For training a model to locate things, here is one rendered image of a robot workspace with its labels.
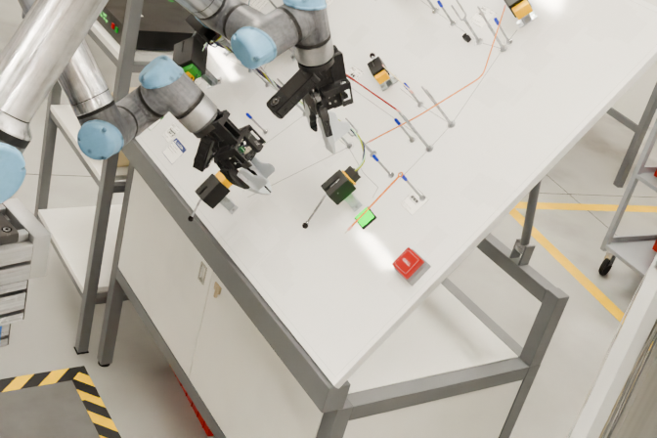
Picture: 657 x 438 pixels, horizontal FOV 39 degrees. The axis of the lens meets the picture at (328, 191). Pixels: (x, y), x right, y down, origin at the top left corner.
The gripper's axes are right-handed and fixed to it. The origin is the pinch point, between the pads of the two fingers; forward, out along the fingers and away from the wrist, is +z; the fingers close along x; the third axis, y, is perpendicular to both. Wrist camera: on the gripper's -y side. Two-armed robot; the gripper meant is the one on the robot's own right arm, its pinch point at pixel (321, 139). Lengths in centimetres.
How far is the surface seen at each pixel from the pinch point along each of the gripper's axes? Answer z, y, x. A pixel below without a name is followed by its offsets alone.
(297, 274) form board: 29.2, -12.9, -5.2
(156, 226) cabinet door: 55, -34, 57
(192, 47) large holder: 11, -8, 68
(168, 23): 23, -7, 104
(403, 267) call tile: 17.7, 3.7, -25.6
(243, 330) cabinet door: 49, -27, 3
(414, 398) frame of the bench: 50, -1, -33
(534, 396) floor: 183, 73, 27
